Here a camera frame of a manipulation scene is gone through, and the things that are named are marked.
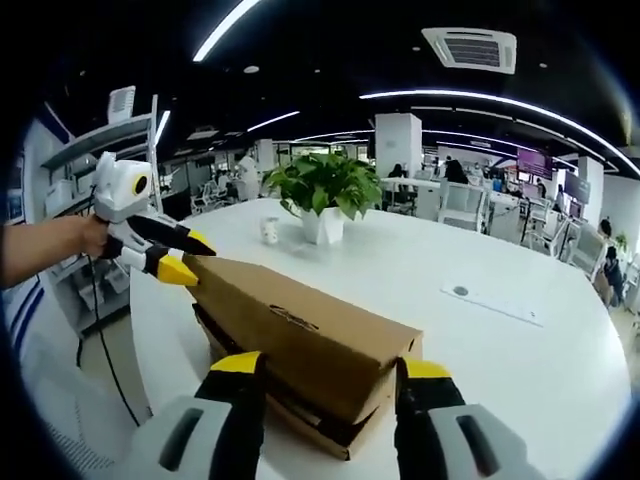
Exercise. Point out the ceiling air conditioner unit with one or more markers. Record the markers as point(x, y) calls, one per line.
point(470, 50)

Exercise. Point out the brown cardboard shoe box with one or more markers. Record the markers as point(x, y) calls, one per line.
point(310, 340)

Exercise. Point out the black monitor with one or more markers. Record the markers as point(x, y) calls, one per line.
point(175, 205)

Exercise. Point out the white appliance with grille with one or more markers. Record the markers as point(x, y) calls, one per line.
point(121, 102)

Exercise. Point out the white office desk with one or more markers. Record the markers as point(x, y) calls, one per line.
point(410, 182)

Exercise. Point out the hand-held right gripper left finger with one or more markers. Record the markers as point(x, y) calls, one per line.
point(235, 400)

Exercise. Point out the dark wall monitor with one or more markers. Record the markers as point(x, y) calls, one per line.
point(577, 186)

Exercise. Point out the white table power strip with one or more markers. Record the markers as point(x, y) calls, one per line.
point(500, 307)

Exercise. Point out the white patterned paper cup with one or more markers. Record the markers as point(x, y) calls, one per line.
point(270, 231)

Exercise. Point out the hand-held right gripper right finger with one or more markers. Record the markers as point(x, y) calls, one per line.
point(425, 415)

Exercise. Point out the person's left hand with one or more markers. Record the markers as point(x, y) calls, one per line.
point(92, 237)

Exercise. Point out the purple wall screen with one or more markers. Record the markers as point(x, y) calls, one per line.
point(535, 162)

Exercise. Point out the green plant in white pot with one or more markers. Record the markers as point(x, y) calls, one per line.
point(325, 185)

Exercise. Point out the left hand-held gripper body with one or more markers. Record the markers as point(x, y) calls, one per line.
point(117, 192)

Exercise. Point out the blue white wall poster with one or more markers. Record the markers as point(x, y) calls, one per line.
point(17, 195)

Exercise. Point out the white ceiling light strip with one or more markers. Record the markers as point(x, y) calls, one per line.
point(162, 125)
point(215, 35)
point(275, 120)
point(425, 93)

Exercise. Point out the row of white desk chairs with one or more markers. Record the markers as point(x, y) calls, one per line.
point(462, 200)

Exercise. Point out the grey metal storage shelf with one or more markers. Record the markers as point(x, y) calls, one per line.
point(115, 131)

